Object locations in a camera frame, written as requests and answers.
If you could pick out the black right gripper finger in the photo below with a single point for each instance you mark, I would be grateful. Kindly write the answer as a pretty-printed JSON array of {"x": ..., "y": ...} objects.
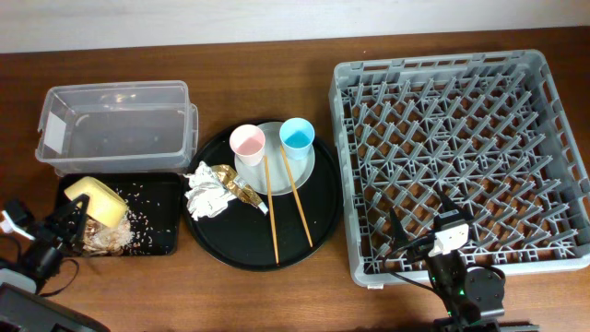
[
  {"x": 449, "y": 207},
  {"x": 398, "y": 236}
]

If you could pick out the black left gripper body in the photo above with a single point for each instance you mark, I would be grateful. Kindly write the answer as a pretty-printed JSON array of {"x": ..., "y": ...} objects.
[{"x": 51, "y": 235}]

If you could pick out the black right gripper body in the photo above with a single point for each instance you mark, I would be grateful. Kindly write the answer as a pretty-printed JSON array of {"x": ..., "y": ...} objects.
[{"x": 423, "y": 245}]

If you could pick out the yellow bowl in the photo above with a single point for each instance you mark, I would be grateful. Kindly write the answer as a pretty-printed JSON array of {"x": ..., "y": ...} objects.
[{"x": 104, "y": 205}]

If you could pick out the white napkin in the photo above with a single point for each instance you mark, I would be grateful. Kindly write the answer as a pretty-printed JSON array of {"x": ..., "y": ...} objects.
[{"x": 207, "y": 196}]

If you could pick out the blue cup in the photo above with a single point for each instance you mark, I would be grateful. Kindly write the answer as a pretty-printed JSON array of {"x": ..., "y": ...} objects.
[{"x": 296, "y": 136}]

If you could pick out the gold foil wrapper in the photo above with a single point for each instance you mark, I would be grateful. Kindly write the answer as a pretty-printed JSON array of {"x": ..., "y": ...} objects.
[{"x": 233, "y": 182}]

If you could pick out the grey plate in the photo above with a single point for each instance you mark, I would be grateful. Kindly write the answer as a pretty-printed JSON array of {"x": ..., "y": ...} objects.
[{"x": 255, "y": 176}]

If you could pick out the pink cup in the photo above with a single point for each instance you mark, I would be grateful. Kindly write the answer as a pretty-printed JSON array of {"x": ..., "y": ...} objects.
[{"x": 248, "y": 141}]

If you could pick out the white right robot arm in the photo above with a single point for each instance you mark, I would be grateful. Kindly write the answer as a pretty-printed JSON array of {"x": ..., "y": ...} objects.
[{"x": 472, "y": 294}]

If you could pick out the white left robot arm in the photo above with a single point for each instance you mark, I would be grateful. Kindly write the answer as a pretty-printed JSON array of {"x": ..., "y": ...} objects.
[{"x": 26, "y": 306}]

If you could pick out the grey dishwasher rack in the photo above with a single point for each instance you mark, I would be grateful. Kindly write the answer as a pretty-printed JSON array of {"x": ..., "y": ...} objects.
[{"x": 489, "y": 130}]

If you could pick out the food scraps pile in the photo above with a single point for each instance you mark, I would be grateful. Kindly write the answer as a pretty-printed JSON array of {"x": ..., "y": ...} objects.
[{"x": 99, "y": 239}]

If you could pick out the black rectangular tray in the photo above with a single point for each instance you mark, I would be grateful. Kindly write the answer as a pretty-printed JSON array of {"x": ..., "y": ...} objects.
[{"x": 153, "y": 202}]

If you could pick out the clear plastic bin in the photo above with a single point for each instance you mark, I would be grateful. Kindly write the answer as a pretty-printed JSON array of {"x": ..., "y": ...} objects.
[{"x": 144, "y": 126}]

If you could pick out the round black tray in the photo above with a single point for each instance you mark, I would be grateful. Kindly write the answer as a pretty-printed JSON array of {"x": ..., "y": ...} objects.
[{"x": 240, "y": 235}]

